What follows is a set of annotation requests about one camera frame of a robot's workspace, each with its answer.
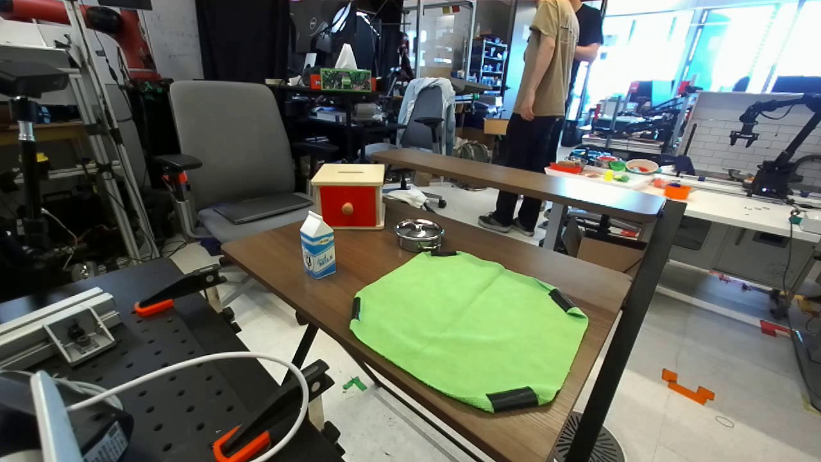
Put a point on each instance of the green towel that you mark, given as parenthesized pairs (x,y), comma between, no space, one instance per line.
(473,329)

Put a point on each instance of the black orange front clamp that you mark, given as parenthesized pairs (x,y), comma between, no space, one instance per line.
(269,423)

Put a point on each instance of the black orange clamp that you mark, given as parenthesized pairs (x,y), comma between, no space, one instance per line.
(269,423)
(186,286)

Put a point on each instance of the orange floor marker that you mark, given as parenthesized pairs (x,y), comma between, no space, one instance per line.
(697,392)

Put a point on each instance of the aluminium rail bracket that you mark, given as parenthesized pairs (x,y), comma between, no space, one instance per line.
(74,329)

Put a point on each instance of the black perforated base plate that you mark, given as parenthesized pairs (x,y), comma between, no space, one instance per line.
(176,417)

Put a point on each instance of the background grey chair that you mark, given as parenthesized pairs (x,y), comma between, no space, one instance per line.
(426,114)

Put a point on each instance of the small milk carton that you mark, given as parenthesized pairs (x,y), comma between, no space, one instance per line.
(318,246)

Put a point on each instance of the person in tan shirt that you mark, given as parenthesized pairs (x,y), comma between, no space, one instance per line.
(540,102)

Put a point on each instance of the background black robot arm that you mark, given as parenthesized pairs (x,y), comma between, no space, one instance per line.
(781,172)

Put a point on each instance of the tissue box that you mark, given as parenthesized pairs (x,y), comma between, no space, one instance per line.
(348,74)

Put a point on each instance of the metal bowl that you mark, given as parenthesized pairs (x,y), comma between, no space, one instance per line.
(418,233)

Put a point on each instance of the grey office chair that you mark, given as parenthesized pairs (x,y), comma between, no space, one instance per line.
(233,169)

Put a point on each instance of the wooden box with red front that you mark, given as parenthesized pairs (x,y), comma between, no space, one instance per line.
(349,196)

